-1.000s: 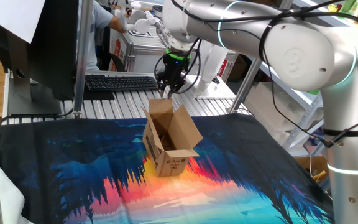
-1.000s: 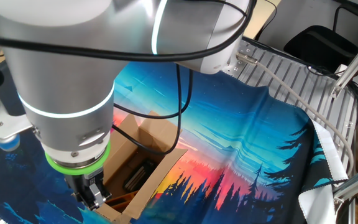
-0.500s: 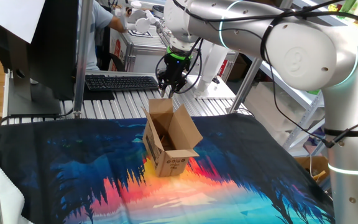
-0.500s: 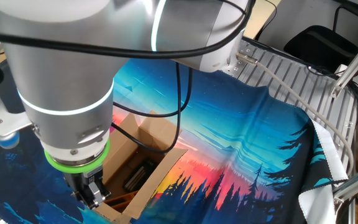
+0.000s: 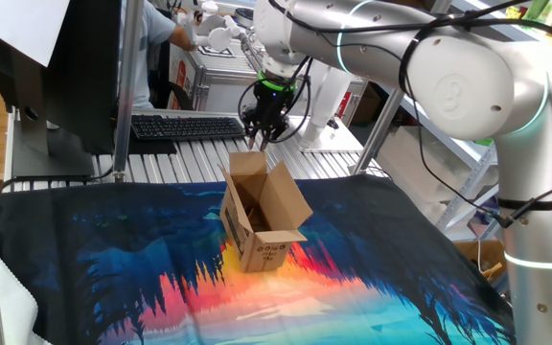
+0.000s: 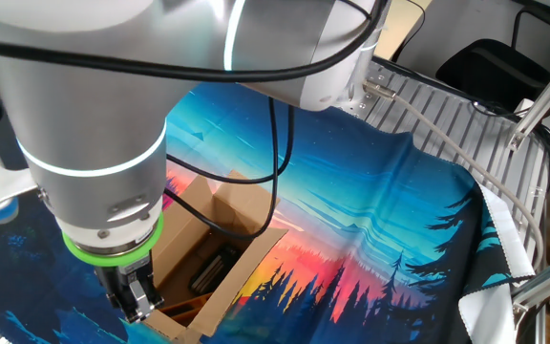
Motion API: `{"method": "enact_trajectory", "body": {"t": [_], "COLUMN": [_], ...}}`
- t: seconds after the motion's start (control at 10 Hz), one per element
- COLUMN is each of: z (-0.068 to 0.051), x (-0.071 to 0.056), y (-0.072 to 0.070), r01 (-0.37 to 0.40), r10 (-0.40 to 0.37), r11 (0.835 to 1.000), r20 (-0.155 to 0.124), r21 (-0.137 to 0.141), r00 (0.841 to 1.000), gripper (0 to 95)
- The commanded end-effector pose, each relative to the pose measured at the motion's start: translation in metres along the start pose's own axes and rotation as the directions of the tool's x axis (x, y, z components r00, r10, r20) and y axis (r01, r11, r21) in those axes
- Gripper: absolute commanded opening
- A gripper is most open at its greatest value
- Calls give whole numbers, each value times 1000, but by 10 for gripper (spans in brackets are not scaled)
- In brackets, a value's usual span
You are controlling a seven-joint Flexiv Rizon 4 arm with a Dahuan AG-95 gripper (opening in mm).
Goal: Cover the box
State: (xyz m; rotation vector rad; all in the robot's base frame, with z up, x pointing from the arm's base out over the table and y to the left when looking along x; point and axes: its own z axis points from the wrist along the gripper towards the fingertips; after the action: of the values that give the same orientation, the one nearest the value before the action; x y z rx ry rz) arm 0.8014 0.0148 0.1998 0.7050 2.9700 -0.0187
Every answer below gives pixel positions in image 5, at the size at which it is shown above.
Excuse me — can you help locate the person in grey shirt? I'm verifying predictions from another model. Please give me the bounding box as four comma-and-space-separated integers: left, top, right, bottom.
131, 0, 198, 110

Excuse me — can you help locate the white paper sheet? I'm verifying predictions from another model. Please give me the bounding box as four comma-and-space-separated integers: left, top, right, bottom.
0, 0, 71, 68

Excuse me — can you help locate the silver aluminium equipment case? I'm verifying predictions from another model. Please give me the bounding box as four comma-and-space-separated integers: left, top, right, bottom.
168, 42, 368, 128

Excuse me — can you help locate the white jointed handheld device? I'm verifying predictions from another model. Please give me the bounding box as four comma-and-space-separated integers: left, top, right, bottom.
175, 0, 248, 52

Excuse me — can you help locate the forest sunset print cloth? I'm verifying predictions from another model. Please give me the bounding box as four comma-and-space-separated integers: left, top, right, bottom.
0, 172, 517, 345

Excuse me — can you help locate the black monitor with stand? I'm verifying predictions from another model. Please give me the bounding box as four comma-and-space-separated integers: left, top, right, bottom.
0, 0, 123, 181

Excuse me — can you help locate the black desk mat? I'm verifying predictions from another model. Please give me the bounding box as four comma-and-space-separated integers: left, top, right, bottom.
112, 128, 179, 156

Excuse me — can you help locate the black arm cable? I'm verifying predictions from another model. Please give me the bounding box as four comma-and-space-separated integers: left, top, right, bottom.
237, 0, 552, 229

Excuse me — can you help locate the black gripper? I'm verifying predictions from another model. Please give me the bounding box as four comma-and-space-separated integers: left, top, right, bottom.
242, 88, 297, 152

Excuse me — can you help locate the black keyboard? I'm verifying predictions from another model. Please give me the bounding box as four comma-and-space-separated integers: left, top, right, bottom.
130, 113, 248, 142

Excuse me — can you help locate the black monitor cable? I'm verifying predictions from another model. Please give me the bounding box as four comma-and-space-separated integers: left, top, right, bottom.
0, 165, 115, 193

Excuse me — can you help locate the brown cardboard box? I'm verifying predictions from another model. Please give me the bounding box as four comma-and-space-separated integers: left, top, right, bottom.
218, 150, 314, 274

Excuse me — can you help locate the green flange ring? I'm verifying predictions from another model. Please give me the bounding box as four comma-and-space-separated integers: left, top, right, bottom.
256, 70, 299, 93

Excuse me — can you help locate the black round disc device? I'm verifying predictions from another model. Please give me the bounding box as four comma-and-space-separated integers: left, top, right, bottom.
235, 7, 256, 28

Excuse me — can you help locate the aluminium frame strut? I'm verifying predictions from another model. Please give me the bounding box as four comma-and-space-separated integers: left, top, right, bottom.
352, 0, 452, 176

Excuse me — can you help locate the cardboard box on floor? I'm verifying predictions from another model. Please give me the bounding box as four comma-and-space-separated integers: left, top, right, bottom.
452, 239, 507, 284

